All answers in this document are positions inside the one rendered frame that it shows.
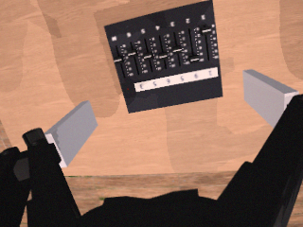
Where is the black lighting desk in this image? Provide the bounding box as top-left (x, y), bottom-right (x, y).
top-left (104, 0), bottom-right (223, 114)

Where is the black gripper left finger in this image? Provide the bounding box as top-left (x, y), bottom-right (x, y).
top-left (0, 100), bottom-right (98, 227)

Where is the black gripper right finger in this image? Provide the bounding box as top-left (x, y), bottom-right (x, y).
top-left (189, 69), bottom-right (303, 227)

